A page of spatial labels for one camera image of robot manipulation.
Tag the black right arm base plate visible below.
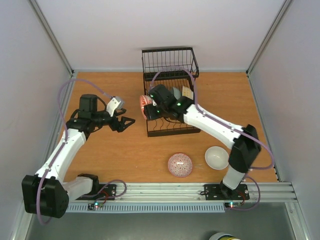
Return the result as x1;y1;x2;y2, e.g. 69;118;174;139
200;183;250;201

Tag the small circuit board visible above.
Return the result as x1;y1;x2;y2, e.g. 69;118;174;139
224;201;243;209
87;202;104;211

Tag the white yellow round container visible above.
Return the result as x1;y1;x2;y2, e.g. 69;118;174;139
209;232;240;240

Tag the white ceramic bowl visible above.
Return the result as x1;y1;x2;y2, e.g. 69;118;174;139
204;146;229;170

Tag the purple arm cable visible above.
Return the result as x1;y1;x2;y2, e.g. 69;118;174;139
151;66;275;211
36;78;128;225

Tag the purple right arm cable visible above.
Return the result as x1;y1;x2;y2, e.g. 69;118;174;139
151;66;275;211

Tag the left small circuit board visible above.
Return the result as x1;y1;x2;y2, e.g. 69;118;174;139
87;202;104;211

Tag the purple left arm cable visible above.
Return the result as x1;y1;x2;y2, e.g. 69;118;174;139
36;78;128;225

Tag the sun pattern ceramic bowl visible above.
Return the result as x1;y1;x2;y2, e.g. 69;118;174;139
181;86;194;100

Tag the pink circle pattern bowl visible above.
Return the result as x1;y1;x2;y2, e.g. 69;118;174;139
167;152;193;178

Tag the mint green ceramic bowl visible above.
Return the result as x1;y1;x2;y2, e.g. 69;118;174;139
170;87;182;100

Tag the aluminium front frame rail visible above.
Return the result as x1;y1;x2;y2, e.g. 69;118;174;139
23;181;298;204

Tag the black wire dish rack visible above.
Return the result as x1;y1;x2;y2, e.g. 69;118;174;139
141;46;201;137

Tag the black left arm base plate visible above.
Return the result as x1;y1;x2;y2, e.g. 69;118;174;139
74;182;118;201

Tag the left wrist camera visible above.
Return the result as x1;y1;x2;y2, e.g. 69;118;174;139
106;96;125;117

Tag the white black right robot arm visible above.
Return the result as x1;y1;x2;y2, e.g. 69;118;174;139
143;84;261;198

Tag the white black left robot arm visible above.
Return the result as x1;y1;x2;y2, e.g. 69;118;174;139
21;94;135;218

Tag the grey slotted cable duct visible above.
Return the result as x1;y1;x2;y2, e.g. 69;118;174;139
66;202;225;214

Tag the red floral pattern bowl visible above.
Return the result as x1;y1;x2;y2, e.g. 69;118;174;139
139;95;153;120

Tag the right small circuit board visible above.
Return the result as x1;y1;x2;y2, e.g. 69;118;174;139
224;201;243;209

